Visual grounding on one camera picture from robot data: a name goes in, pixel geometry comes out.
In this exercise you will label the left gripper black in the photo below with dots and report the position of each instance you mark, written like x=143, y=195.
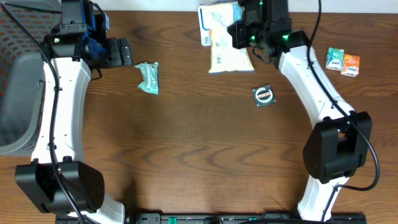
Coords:
x=117, y=60

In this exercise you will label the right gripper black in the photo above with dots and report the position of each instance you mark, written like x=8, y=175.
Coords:
x=234, y=30

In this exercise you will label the yellow wet wipes pack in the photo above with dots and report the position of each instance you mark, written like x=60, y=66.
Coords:
x=224, y=57

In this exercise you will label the teal wipes pack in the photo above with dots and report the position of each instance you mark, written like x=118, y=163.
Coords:
x=149, y=83

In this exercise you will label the dark green round-label packet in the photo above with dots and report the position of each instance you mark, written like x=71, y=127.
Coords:
x=263, y=96

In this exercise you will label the teal tissue pack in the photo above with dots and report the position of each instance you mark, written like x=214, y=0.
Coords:
x=334, y=59

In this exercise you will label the orange tissue pack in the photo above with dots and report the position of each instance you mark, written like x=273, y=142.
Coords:
x=350, y=65

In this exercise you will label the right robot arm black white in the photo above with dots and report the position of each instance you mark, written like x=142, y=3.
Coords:
x=339, y=142

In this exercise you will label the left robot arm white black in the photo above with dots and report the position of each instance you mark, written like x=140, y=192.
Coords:
x=58, y=180

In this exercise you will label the black mesh plastic basket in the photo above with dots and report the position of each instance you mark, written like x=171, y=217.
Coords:
x=22, y=73

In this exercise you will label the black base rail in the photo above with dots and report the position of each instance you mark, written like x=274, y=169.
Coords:
x=269, y=217

